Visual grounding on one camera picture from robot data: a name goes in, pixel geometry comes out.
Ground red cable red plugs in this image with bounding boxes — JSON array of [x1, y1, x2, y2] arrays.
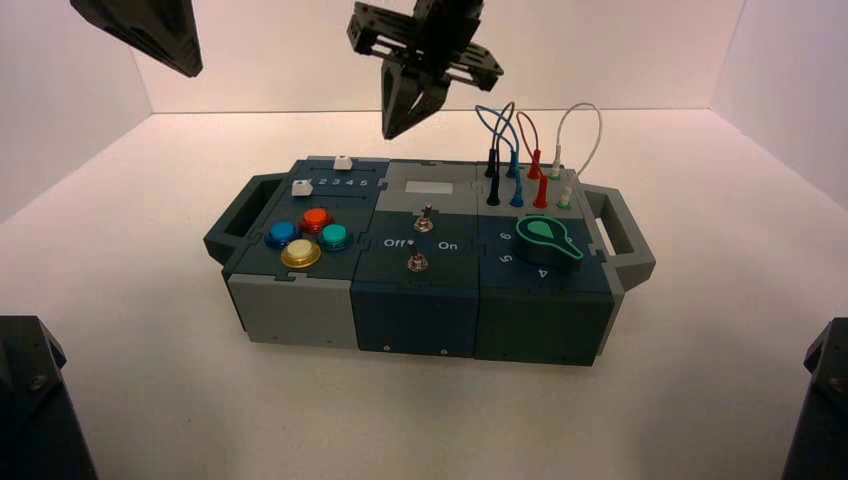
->
[[514, 110, 552, 211]]

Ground blue cable black plugs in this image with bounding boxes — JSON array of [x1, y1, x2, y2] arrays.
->
[[474, 101, 519, 207]]

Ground red push button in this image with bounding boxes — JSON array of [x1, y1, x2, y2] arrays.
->
[[298, 207, 335, 236]]

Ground teal push button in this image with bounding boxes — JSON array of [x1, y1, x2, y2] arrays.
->
[[317, 223, 355, 252]]

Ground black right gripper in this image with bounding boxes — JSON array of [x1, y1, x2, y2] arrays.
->
[[346, 0, 505, 141]]

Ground green rotary knob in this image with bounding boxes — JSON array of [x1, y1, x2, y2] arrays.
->
[[514, 216, 586, 270]]

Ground blue push button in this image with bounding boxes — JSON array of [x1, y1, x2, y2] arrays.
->
[[264, 221, 301, 252]]

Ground yellow push button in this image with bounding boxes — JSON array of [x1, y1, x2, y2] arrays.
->
[[280, 238, 323, 271]]

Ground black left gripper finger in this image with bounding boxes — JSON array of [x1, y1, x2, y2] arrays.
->
[[135, 0, 204, 76], [69, 0, 199, 78]]

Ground grey display screen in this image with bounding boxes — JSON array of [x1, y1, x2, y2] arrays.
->
[[404, 180, 456, 196]]

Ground blue grey control box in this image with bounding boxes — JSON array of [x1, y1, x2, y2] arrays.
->
[[203, 155, 657, 368]]

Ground white cable white plugs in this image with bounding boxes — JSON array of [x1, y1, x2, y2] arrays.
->
[[550, 101, 605, 211]]

